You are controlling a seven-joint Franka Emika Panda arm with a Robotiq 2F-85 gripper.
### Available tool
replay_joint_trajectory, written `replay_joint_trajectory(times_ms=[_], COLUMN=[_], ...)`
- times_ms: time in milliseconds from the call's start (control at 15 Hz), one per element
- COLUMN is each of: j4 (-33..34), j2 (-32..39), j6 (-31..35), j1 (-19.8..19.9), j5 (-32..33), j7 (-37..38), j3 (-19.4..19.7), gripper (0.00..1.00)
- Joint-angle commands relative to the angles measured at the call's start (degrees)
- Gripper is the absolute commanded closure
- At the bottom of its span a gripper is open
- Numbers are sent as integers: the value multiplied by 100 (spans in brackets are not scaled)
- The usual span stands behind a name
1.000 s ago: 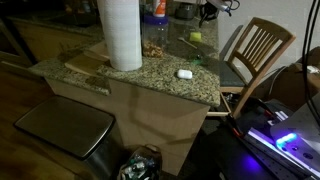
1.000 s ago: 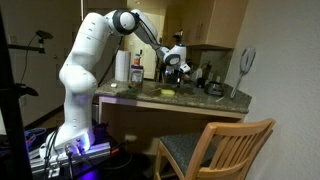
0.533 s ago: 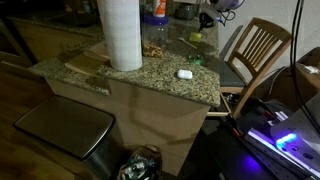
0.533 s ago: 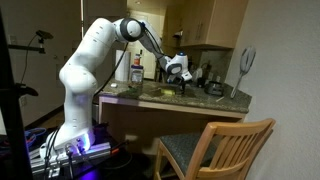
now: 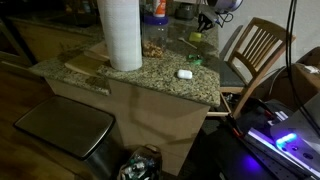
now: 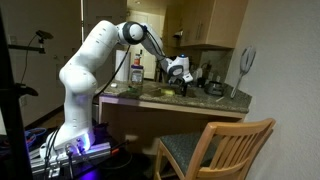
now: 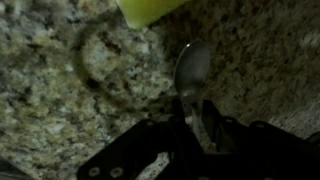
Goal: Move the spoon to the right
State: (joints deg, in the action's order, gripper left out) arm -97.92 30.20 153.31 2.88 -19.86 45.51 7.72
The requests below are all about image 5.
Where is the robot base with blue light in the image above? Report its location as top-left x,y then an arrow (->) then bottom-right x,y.
229,92 -> 320,180

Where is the white paper towel roll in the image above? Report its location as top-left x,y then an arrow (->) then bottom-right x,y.
96,0 -> 144,72

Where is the light wooden counter cabinet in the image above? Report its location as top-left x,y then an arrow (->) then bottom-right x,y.
44,78 -> 212,177

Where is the orange and white bottle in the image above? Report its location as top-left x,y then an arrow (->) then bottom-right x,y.
153,0 -> 168,18

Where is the white earbuds case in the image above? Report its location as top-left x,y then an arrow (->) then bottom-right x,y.
176,68 -> 194,80

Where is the white crumpled paper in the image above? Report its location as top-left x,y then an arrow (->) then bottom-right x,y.
304,65 -> 320,75

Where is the stainless steel trash can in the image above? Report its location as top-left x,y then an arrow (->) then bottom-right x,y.
13,94 -> 123,180

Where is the brown cardboard box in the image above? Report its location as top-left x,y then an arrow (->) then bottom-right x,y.
266,62 -> 320,113

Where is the black cable bundle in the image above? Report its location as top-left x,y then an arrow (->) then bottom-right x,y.
285,0 -> 320,138

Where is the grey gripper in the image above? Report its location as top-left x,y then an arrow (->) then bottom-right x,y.
197,7 -> 222,34

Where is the bag of empty bottles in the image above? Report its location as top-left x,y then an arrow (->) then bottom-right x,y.
118,144 -> 164,180

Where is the dark metal pot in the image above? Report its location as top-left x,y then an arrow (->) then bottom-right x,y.
174,2 -> 197,21

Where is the long wooden kitchen counter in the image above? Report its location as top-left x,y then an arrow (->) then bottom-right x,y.
9,16 -> 105,65

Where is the yellow sponge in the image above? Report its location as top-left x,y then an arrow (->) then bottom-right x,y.
188,31 -> 203,43

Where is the clear jar with purple lid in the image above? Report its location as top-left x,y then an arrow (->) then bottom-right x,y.
141,14 -> 170,60

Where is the wooden chair with dark seat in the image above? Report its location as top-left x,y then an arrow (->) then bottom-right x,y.
206,17 -> 297,120

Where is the wooden cutting board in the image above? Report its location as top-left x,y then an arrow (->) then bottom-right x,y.
64,39 -> 113,78

